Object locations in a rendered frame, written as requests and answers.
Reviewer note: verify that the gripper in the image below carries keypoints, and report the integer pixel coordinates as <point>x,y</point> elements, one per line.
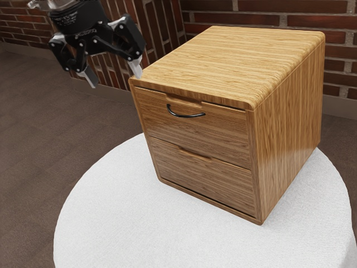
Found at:
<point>74,23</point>

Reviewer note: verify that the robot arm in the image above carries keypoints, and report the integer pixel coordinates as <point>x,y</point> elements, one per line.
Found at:
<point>53,4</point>

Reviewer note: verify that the wooden two-drawer cabinet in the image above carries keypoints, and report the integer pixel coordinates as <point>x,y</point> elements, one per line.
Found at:
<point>231,120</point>

